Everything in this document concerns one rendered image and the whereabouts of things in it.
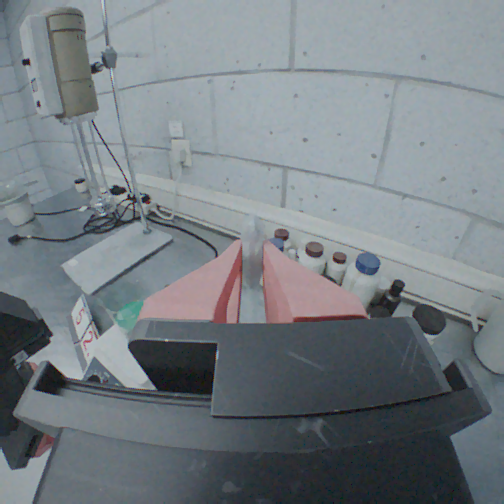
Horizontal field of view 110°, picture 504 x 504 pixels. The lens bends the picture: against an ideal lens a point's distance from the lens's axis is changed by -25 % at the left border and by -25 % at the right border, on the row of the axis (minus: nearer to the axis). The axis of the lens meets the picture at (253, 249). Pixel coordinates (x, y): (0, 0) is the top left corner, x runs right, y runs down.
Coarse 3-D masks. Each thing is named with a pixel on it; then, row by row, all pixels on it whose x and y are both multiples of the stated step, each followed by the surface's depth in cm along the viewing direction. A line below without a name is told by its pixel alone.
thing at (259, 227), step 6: (258, 222) 11; (258, 228) 11; (258, 234) 11; (258, 240) 11; (258, 246) 11; (258, 252) 12; (258, 258) 12; (258, 264) 12; (258, 270) 12; (258, 276) 13; (258, 282) 13
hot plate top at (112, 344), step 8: (112, 328) 35; (104, 336) 34; (112, 336) 34; (120, 336) 34; (96, 344) 32; (104, 344) 32; (112, 344) 33; (120, 344) 33; (104, 352) 31; (112, 352) 31; (120, 352) 32; (128, 352) 32; (112, 360) 30; (120, 360) 31; (128, 360) 31; (120, 368) 30; (128, 368) 30; (136, 368) 30; (128, 376) 29; (136, 376) 29; (144, 376) 29; (144, 384) 29
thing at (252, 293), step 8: (248, 288) 13; (256, 288) 13; (248, 296) 14; (256, 296) 14; (248, 304) 14; (256, 304) 14; (248, 312) 15; (256, 312) 15; (248, 320) 15; (256, 320) 15
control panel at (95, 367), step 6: (96, 360) 32; (90, 366) 32; (96, 366) 32; (102, 366) 32; (90, 372) 32; (96, 372) 31; (102, 372) 31; (108, 372) 31; (84, 378) 31; (102, 378) 31; (108, 378) 31; (114, 378) 30; (114, 384) 30; (120, 384) 30
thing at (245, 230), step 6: (252, 216) 11; (246, 222) 11; (252, 222) 11; (246, 228) 11; (252, 228) 11; (246, 234) 11; (252, 234) 11; (246, 240) 11; (252, 240) 11; (246, 246) 11; (252, 246) 11; (246, 252) 12; (252, 252) 11; (246, 258) 12; (252, 258) 12; (246, 264) 12; (252, 264) 12; (246, 270) 12; (252, 270) 12; (246, 276) 13; (252, 276) 12; (246, 282) 13; (252, 282) 13
